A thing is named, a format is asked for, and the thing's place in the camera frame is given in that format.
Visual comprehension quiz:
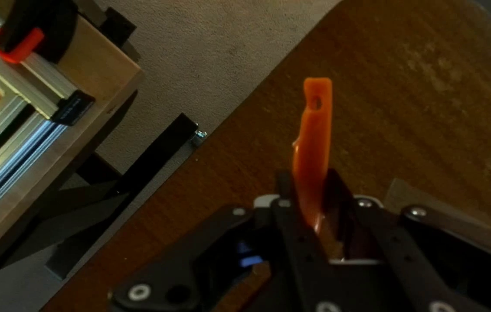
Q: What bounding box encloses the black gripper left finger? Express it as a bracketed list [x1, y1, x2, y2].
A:
[107, 168, 340, 312]

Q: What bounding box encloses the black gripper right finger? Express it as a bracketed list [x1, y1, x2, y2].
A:
[322, 168, 491, 312]

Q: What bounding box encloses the orange handled slotted spatula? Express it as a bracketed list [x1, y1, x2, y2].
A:
[289, 74, 334, 234]

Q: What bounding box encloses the red and black clamp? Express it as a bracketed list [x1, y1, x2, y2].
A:
[0, 0, 79, 65]

